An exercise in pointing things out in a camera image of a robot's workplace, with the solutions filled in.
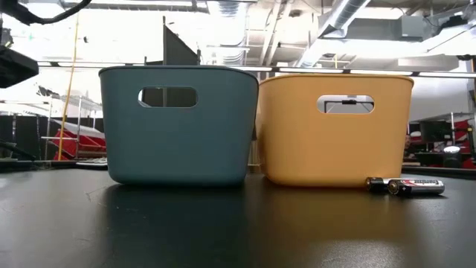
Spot metal shelf rack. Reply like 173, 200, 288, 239
39, 95, 103, 161

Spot black silver Energizer battery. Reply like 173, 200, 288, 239
387, 178, 446, 197

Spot blue plastic storage bin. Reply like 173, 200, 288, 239
98, 66, 260, 187

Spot yellow plastic storage bin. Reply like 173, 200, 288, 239
256, 73, 415, 188

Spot red storage bins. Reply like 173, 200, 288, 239
51, 128, 108, 162

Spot yellow extension cable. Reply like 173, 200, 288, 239
57, 14, 80, 162

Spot black divider panel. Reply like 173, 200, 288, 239
143, 15, 202, 109

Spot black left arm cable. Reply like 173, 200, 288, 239
0, 0, 93, 26

